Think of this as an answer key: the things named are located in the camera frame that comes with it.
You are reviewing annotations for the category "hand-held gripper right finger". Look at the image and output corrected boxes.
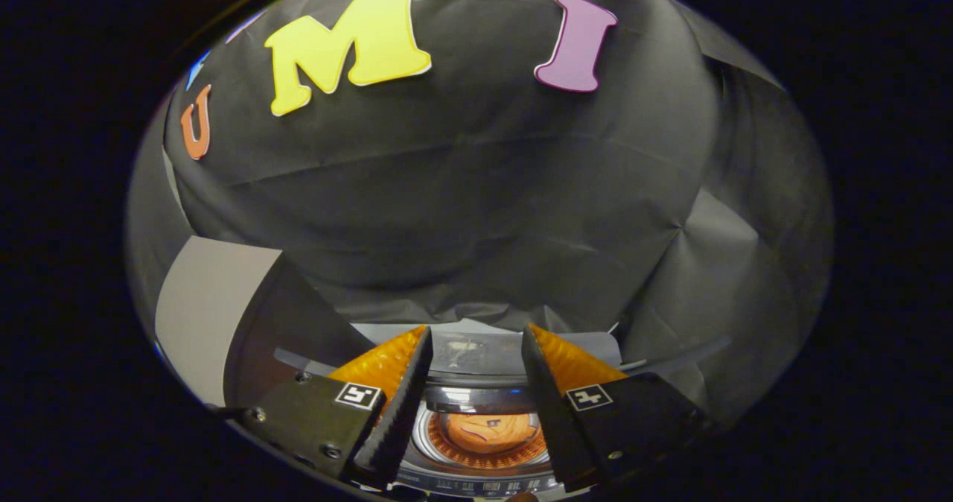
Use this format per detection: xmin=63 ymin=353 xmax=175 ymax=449
xmin=521 ymin=323 xmax=715 ymax=492

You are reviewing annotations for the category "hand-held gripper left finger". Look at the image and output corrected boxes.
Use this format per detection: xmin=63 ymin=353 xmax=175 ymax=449
xmin=238 ymin=325 xmax=434 ymax=488

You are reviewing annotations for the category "yellow polo shirt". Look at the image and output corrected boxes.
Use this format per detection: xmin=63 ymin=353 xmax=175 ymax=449
xmin=445 ymin=411 xmax=538 ymax=454

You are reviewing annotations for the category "dark grey washing machine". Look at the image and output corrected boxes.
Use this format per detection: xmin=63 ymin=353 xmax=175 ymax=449
xmin=393 ymin=379 xmax=593 ymax=500

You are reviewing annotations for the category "black backdrop cloth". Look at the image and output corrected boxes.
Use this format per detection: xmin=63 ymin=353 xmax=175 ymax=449
xmin=125 ymin=0 xmax=835 ymax=428

